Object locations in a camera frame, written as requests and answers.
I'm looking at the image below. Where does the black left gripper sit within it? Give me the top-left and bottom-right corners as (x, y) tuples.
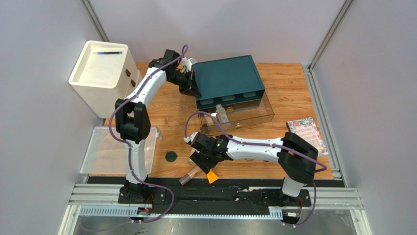
(168, 70), (202, 99)

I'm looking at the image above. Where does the orange tube white cap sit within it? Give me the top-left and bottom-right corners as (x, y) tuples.
(206, 169), (219, 184)

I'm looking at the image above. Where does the pink foundation tube silver cap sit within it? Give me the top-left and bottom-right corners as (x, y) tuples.
(179, 166), (201, 186)

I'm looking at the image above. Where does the clear bottle blue liquid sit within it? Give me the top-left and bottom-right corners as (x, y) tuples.
(216, 104), (231, 129)

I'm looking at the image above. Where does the clear acrylic drawer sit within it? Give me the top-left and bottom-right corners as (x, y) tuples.
(196, 94), (275, 134)

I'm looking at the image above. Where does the rose gold foundation bottle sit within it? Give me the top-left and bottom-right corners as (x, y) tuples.
(202, 115), (214, 130)

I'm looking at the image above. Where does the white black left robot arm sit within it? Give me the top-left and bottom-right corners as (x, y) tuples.
(110, 45), (202, 203)

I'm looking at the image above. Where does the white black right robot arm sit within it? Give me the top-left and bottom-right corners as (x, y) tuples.
(184, 132), (320, 198)

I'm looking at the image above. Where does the dark green round compact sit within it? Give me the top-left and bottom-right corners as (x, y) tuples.
(165, 151), (178, 163)

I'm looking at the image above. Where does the teal drawer organizer box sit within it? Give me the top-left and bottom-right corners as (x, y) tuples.
(191, 55), (265, 110)

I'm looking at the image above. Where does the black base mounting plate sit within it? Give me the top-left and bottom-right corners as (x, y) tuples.
(117, 187), (312, 207)

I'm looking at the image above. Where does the white storage cabinet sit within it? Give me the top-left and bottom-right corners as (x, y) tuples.
(69, 40), (142, 119)

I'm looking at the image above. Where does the clear plastic zip pouch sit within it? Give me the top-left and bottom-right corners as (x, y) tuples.
(80, 126), (162, 176)

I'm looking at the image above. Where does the floral pink palette box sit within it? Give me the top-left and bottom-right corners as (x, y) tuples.
(286, 117), (328, 156)

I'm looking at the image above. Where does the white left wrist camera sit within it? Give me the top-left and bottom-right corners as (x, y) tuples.
(181, 57), (197, 71)

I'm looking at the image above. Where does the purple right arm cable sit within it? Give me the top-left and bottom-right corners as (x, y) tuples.
(184, 111), (327, 228)

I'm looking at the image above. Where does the aluminium rail frame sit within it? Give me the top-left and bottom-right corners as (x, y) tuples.
(59, 177), (371, 235)

